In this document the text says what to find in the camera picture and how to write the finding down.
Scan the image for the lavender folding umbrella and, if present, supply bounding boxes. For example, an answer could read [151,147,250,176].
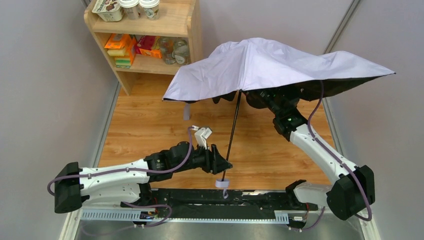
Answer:
[162,37,396,200]

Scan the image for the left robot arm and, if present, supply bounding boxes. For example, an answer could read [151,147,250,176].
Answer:
[51,141,233,214]

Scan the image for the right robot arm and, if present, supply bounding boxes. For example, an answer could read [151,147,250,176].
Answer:
[244,88,375,222]

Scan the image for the labelled glass jar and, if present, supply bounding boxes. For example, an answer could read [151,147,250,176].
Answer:
[173,38,191,65]

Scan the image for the clear glass jar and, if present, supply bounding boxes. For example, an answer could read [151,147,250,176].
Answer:
[158,36,176,65]

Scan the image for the yellow green sponge stack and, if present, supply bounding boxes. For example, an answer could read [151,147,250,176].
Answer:
[107,46,136,69]

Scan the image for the red snack package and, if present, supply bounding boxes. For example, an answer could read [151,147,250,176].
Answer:
[134,35,162,59]

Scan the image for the wooden shelf unit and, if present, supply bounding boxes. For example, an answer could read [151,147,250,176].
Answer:
[83,0,204,95]

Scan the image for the orange snack box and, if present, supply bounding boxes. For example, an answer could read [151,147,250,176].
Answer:
[104,33,132,49]

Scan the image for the white lidded cup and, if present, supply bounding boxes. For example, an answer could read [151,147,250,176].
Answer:
[139,0,160,21]

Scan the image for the white yogurt cup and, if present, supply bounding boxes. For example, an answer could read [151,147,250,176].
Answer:
[118,0,140,20]

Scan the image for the chocolate yogurt tub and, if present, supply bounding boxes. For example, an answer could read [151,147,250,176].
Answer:
[91,0,124,22]

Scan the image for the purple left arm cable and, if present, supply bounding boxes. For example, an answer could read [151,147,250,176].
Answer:
[46,126,195,197]

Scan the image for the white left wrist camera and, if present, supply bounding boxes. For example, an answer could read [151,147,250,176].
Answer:
[191,125,213,150]

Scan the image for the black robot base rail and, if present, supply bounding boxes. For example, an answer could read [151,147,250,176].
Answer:
[132,188,319,220]

